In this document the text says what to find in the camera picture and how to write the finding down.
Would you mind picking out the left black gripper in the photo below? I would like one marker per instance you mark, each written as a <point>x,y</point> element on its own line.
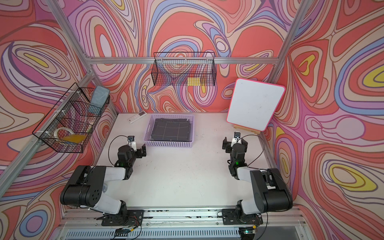
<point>138,154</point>

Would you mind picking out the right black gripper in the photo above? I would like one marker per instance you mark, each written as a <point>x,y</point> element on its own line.
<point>226,145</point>

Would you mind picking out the dark grey pillowcase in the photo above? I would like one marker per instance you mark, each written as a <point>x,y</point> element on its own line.
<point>171,130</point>

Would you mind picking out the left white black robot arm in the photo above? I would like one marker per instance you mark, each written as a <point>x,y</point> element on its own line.
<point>87,186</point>

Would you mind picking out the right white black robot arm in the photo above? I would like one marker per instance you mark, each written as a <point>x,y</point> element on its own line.
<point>269,191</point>

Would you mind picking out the purple plastic basket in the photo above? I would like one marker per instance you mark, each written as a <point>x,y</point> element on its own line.
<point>169,144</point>

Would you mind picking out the yellow card in basket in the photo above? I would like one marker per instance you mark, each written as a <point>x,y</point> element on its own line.
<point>74,138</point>

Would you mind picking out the wooden whiteboard stand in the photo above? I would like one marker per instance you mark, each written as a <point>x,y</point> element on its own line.
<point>256,132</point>

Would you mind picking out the white remote control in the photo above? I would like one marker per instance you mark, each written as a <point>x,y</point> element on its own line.
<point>137,117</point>

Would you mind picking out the pink-framed whiteboard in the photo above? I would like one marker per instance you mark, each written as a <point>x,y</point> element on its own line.
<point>253,104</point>

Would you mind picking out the grey sponge block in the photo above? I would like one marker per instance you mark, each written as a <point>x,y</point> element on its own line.
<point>99,97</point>

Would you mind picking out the green circuit board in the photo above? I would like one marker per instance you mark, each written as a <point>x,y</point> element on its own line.
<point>123,231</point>

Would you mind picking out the white tape roll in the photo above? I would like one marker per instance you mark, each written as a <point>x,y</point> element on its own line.
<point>62,132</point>

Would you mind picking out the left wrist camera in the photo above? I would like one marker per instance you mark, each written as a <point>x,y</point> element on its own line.
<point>132,142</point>

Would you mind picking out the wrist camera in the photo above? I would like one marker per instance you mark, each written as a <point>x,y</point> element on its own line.
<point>132,142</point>
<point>237,136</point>

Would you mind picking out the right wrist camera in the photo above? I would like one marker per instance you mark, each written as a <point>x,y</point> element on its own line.
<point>237,136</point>

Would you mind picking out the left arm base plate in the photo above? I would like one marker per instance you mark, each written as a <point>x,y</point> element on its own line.
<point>128,218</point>

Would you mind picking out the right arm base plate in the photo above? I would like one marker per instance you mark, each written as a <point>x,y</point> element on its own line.
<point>237,217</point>

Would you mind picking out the black wire basket left wall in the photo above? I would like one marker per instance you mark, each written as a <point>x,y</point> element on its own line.
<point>73,111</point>

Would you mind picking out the black wire basket wall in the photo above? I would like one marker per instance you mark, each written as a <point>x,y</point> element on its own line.
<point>194,69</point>
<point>73,111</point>

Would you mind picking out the aluminium front rail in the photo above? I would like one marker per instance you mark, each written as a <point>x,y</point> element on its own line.
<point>193,223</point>

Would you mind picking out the black wire basket back wall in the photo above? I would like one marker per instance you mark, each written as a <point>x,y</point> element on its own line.
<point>194,69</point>

